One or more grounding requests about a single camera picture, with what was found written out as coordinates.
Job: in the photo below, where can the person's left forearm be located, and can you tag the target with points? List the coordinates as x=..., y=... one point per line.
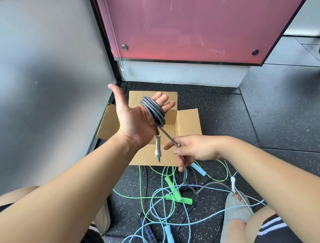
x=75, y=187

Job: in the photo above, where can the black wall edge trim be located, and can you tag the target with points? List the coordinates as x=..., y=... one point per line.
x=104, y=37

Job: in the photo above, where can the person's left hand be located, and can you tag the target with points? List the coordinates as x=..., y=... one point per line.
x=135, y=122

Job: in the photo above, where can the brown cardboard box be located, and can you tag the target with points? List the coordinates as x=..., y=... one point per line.
x=150, y=157

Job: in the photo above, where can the person's right forearm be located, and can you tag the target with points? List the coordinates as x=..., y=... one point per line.
x=275, y=185

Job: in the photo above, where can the grey right slipper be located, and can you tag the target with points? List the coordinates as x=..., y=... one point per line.
x=235, y=212

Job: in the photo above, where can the pink glass panel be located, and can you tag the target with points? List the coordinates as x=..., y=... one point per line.
x=200, y=30

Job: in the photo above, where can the dark panel bolt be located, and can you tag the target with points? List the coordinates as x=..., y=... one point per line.
x=255, y=52

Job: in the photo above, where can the black white-striped shorts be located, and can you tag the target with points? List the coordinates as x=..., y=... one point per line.
x=275, y=232

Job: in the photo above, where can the person's right hand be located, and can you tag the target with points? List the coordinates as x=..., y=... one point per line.
x=200, y=147

